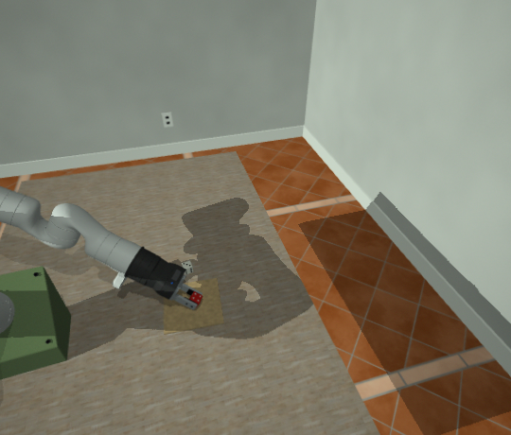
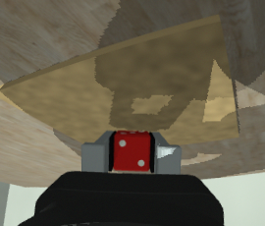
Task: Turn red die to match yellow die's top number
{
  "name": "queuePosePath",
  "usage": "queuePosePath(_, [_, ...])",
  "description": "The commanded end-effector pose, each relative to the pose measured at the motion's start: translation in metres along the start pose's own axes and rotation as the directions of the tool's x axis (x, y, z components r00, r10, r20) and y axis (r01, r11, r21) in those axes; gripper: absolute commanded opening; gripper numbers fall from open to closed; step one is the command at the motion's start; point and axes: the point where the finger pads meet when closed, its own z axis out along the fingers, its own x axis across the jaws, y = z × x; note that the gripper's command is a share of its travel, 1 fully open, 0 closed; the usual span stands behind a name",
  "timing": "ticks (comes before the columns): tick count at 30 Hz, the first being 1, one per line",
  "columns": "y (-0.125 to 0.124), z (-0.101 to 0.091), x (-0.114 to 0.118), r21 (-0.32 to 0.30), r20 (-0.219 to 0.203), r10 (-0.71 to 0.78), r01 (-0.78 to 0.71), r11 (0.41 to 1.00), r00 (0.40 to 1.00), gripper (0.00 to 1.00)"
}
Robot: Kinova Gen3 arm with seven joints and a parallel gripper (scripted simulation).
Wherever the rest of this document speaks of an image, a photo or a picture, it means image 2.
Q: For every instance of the red die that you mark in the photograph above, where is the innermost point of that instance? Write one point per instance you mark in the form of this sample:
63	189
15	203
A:
131	151

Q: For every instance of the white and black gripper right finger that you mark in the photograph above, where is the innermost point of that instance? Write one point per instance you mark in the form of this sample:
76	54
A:
169	156

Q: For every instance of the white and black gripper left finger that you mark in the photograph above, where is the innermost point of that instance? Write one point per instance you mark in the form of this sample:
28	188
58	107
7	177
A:
98	156

